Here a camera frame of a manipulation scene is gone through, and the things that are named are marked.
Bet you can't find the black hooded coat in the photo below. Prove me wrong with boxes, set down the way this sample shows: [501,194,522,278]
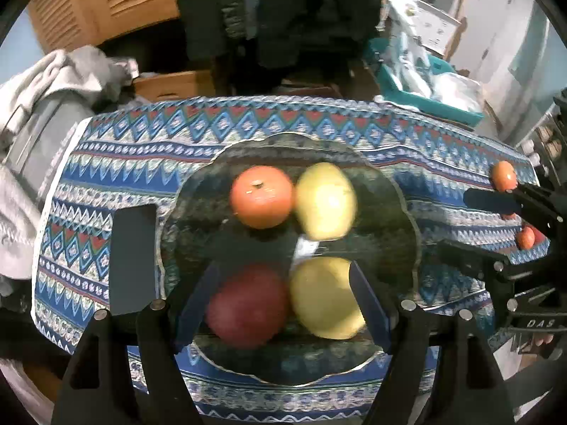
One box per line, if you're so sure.
[252,0,377,67]

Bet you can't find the beige towel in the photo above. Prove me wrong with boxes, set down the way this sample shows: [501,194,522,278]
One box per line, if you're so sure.
[0,46,107,142]

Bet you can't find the white plastic basket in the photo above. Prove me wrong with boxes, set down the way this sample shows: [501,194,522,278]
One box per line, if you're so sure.
[416,0,459,54]

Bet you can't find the dark grey jacket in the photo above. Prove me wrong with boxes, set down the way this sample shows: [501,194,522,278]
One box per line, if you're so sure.
[179,0,262,60]

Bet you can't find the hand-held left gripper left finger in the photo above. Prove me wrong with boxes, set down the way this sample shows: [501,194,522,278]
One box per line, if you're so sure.
[51,204,222,425]

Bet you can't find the wooden louvered wardrobe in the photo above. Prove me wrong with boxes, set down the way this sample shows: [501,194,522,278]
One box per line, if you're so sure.
[27,0,187,54]

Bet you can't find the shoe rack with shoes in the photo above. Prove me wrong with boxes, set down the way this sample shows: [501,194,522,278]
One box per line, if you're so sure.
[518,124,563,173]

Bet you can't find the wooden drawer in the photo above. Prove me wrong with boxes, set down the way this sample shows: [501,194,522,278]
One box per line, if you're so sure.
[133,70,218,100]

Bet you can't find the blue patterned tablecloth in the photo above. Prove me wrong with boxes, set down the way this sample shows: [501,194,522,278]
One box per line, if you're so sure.
[31,95,543,425]

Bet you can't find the dark red apple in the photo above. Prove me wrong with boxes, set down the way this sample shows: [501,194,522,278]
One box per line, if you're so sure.
[206,263,291,348]

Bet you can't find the white knitted cloth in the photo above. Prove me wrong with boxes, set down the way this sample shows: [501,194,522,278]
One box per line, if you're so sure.
[0,159,45,279]

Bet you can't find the orange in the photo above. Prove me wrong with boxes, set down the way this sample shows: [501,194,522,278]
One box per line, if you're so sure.
[492,160,518,193]
[230,166,295,230]

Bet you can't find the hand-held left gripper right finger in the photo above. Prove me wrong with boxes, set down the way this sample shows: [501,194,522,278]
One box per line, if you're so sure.
[348,260,517,425]

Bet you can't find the person's right hand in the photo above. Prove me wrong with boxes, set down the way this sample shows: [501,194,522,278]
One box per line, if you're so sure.
[516,333,555,356]

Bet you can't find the grey fabric bag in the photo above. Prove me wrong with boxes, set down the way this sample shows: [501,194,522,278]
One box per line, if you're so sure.
[9,97,89,178]

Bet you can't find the wooden shelf rack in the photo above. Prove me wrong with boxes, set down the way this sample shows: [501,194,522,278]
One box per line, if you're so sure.
[383,0,472,60]

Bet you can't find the grey clothing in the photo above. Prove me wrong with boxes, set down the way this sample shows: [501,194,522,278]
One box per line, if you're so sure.
[66,46,138,98]

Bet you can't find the teal plastic crate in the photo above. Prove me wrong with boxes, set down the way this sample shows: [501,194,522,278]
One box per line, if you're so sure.
[363,38,485,129]

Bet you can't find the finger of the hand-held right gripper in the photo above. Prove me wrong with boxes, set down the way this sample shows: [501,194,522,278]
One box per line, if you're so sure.
[463,183,567,231]
[436,238,510,281]

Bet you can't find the dark green glass plate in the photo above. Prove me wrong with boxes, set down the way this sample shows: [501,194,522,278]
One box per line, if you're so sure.
[160,132,421,386]

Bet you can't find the clear plastic bags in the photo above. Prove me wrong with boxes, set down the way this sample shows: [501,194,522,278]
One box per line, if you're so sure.
[425,73,483,113]

